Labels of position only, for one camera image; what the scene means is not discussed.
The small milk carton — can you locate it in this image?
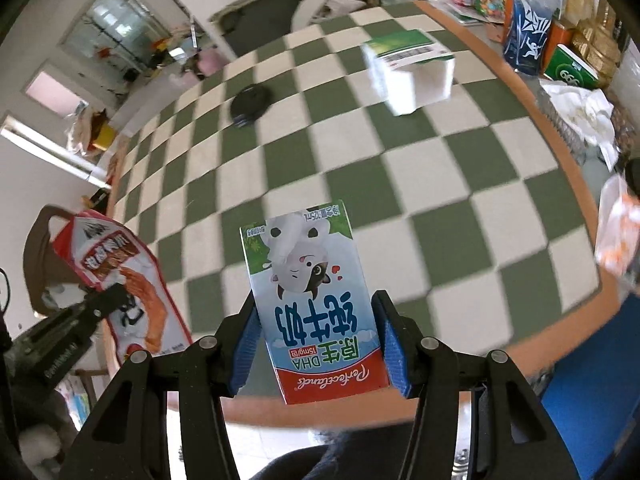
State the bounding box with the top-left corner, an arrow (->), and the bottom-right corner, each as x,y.
240,200 -> 390,405

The black round lid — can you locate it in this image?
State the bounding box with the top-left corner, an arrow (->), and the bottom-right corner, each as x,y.
229,84 -> 273,127

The orange snack bag with pouch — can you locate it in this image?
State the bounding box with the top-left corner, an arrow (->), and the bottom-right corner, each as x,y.
594,174 -> 640,287

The green 999 medicine box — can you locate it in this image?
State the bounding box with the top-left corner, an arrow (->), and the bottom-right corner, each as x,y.
542,44 -> 599,90

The dark wooden chair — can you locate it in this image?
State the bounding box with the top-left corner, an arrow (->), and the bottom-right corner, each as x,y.
23,205 -> 88,318

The black folding bed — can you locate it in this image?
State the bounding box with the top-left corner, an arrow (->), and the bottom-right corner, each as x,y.
208,0 -> 303,58

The gold jar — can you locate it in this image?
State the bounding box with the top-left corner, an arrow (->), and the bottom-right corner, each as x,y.
572,0 -> 622,87

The white green carton box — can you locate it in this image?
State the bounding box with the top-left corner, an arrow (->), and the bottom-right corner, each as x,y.
360,29 -> 456,116

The yellow bin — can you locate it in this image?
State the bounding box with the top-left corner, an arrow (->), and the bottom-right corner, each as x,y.
91,124 -> 118,152

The crumpled white tissue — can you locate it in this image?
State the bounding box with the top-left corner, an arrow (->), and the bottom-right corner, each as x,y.
539,78 -> 620,171

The green checkered table mat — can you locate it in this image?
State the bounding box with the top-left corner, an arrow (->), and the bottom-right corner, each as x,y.
111,2 -> 620,375

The red white snack packet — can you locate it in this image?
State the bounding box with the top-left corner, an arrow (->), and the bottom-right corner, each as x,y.
52,210 -> 192,363

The pink suitcase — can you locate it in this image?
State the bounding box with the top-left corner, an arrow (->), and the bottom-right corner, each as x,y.
195,48 -> 229,79

